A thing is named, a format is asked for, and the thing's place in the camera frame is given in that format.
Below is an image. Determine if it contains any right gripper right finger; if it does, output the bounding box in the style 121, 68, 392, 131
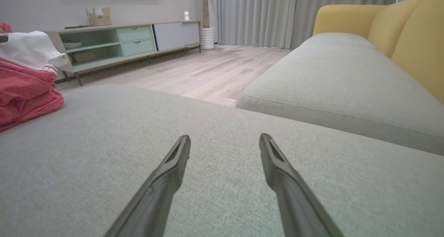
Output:
259, 133, 344, 237

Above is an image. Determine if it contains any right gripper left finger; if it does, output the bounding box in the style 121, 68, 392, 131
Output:
104, 135, 191, 237

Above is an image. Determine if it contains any red and white jersey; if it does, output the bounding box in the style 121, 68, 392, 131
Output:
0, 21, 69, 133

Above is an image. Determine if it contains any grey sofa ottoman cushion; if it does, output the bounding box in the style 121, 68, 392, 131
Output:
0, 84, 444, 237

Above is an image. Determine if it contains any grey sofa seat cushion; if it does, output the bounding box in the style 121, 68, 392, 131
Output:
236, 45, 444, 157
299, 32, 378, 51

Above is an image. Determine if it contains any brown box in cabinet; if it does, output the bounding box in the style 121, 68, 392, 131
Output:
75, 52, 97, 63

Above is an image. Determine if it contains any green and white TV cabinet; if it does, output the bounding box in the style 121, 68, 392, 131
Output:
45, 20, 202, 87

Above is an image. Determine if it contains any white ribbed floor vase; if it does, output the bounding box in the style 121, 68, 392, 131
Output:
202, 27, 215, 50

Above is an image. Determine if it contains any wooden tissue box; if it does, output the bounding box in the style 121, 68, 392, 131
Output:
86, 7, 112, 26

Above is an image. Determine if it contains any yellow sofa armrest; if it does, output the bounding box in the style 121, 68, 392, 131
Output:
313, 4, 385, 36

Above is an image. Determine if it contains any light grey curtain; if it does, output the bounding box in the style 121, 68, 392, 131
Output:
216, 0, 299, 50

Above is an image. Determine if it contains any brown pole in vase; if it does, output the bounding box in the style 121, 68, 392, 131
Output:
202, 0, 210, 29

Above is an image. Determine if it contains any yellow sofa backrest cushion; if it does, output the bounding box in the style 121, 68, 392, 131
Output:
367, 0, 425, 59
391, 0, 444, 104

